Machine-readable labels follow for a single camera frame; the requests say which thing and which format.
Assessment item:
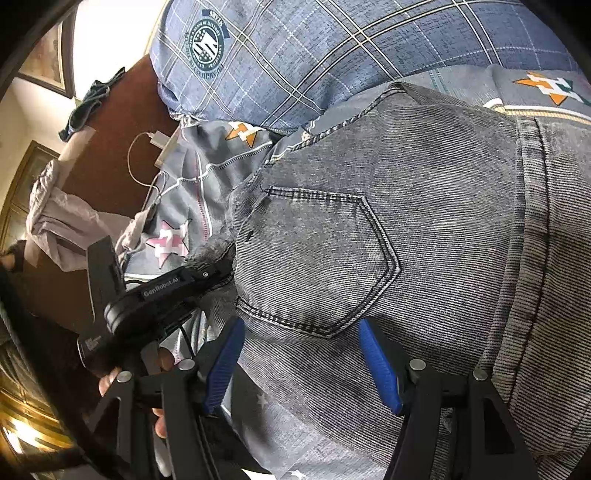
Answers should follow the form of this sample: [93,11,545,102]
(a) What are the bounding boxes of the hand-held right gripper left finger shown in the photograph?
[81,318,260,480]

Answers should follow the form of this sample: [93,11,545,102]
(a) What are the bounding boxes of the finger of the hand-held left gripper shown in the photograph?
[184,255,234,297]

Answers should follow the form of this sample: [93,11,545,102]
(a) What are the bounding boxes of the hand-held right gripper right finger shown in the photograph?
[358,318,542,480]

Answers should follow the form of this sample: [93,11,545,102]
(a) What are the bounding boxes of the grey denim pants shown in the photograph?
[189,80,591,480]

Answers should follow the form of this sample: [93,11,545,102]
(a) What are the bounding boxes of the person's left hand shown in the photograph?
[98,346,174,440]

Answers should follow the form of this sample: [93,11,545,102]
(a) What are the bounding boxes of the grey star print bed sheet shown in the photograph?
[115,60,591,480]

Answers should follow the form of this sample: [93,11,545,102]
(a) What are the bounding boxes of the lavender cloth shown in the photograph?
[28,159,154,274]

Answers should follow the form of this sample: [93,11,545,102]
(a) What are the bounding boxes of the brown wooden headboard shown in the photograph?
[23,59,186,334]

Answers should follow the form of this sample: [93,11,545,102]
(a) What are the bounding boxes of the blue denim cloth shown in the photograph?
[58,67,127,142]

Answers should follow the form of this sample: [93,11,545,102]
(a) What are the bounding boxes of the blue plaid pillow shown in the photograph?
[148,0,591,136]

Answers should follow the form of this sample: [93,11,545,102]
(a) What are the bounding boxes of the white charging cable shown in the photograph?
[128,130,186,219]

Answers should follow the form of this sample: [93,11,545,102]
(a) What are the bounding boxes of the framed wall picture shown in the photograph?
[16,18,77,100]

